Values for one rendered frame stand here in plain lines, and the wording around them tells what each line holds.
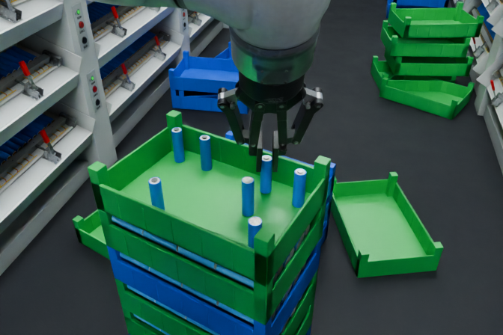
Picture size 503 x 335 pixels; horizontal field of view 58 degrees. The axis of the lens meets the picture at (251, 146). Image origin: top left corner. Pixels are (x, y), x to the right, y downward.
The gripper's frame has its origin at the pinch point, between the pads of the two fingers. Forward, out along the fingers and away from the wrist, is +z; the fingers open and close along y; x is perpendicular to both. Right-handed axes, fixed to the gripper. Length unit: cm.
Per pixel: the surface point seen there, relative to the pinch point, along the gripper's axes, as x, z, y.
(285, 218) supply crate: -7.7, 6.5, 2.8
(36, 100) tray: 32, 30, -54
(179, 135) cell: 7.7, 7.5, -14.5
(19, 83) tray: 36, 28, -58
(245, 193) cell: -5.5, 2.3, -3.1
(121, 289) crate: -13.8, 24.4, -25.3
